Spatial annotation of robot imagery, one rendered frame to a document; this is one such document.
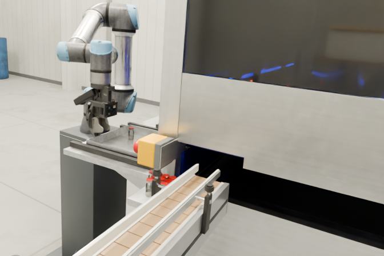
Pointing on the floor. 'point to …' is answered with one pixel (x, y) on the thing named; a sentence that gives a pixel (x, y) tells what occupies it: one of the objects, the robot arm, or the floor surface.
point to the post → (174, 58)
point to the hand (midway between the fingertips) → (95, 135)
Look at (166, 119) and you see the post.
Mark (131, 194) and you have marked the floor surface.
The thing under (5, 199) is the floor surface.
